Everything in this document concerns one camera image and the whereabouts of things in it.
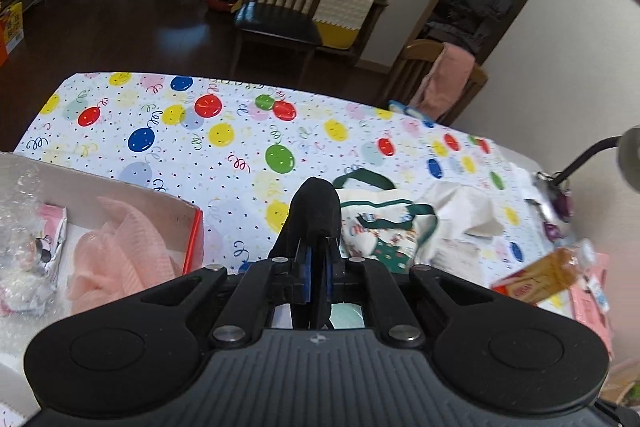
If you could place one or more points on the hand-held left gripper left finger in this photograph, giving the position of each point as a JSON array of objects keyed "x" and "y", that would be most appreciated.
[{"x": 304, "y": 272}]

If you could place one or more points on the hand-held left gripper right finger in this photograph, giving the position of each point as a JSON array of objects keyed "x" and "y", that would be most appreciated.
[{"x": 322, "y": 272}]

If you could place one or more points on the black cloth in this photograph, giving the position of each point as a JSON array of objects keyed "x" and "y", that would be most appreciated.
[{"x": 315, "y": 207}]

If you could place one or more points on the red cardboard box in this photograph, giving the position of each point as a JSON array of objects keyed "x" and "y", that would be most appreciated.
[{"x": 192, "y": 242}]

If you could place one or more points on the white tissue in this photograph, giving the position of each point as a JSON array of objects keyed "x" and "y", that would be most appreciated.
[{"x": 465, "y": 207}]

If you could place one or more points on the pink knitted cloth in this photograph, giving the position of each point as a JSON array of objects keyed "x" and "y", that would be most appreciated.
[{"x": 115, "y": 257}]

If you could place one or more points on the pink printed packet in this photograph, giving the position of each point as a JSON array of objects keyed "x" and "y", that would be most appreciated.
[{"x": 50, "y": 227}]

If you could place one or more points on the balloon print tablecloth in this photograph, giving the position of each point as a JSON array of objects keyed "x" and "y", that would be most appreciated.
[{"x": 240, "y": 117}]

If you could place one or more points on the amber tea bottle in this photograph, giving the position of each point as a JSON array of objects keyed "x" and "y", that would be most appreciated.
[{"x": 540, "y": 277}]

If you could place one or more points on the pink towel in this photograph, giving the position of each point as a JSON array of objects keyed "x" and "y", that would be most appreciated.
[{"x": 445, "y": 82}]

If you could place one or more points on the purple bead ornament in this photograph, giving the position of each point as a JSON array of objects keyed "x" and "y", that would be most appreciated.
[{"x": 552, "y": 232}]

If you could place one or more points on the cream and yellow sofa cover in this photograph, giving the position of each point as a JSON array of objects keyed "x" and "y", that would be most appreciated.
[{"x": 342, "y": 19}]

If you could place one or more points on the wooden chair with dark seat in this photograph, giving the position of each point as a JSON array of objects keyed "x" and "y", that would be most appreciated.
[{"x": 275, "y": 19}]

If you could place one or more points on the pink printed bag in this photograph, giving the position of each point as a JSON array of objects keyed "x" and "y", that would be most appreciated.
[{"x": 590, "y": 312}]

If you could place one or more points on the red basin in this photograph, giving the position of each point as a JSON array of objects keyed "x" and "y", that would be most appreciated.
[{"x": 221, "y": 3}]

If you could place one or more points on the grey desk lamp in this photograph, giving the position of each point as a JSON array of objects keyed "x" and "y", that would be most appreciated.
[{"x": 590, "y": 154}]

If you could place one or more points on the yellow box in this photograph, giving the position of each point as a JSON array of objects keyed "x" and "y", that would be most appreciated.
[{"x": 12, "y": 27}]

